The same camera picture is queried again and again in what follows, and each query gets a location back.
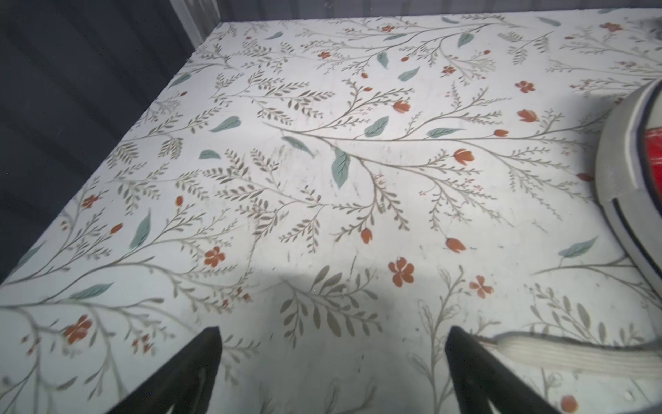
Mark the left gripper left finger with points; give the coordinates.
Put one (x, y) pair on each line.
(184, 384)

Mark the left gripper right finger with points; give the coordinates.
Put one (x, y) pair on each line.
(482, 384)

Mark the red canvas sneaker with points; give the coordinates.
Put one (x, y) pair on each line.
(628, 184)

